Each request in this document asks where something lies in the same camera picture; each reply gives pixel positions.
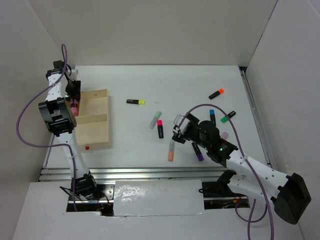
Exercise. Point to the pastel green highlighter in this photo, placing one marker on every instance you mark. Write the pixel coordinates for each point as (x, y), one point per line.
(155, 119)

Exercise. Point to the pastel orange highlighter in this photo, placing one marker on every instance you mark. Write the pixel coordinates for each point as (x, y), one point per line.
(171, 150)

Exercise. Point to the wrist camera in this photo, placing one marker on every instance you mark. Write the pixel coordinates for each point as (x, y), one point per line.
(180, 124)
(73, 72)

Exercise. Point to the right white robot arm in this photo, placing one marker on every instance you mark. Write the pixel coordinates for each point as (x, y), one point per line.
(287, 194)

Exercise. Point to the aluminium table rail frame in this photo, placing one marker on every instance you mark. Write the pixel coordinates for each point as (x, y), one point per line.
(136, 150)

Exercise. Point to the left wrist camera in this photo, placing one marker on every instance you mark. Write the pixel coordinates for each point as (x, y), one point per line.
(73, 72)

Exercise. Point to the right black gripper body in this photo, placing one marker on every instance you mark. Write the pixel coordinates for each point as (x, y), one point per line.
(192, 133)

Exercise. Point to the blue cap black highlighter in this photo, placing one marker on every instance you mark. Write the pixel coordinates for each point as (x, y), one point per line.
(212, 116)

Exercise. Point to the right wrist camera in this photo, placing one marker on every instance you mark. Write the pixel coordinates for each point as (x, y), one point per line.
(180, 124)

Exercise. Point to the purple cap black highlighter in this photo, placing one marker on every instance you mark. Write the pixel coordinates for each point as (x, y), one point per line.
(198, 152)

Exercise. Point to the wooden sorting tray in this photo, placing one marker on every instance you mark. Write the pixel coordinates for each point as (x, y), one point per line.
(93, 121)

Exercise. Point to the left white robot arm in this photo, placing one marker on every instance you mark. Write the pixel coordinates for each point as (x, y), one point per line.
(59, 119)

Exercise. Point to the yellow cap black highlighter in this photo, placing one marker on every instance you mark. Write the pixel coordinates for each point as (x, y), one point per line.
(135, 101)

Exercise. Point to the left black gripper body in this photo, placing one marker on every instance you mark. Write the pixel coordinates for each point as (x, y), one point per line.
(73, 89)

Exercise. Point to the pink cap black highlighter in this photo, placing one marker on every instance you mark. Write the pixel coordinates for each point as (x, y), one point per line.
(160, 129)

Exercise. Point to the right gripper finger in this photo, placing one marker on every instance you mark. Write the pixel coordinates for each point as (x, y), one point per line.
(189, 116)
(179, 138)

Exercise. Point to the orange cap black highlighter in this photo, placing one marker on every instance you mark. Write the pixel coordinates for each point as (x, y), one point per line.
(216, 93)

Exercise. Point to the green cap black highlighter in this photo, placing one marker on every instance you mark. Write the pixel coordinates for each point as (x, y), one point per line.
(228, 116)

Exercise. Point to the pink glue bottle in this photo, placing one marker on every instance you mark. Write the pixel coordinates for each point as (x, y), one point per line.
(74, 106)

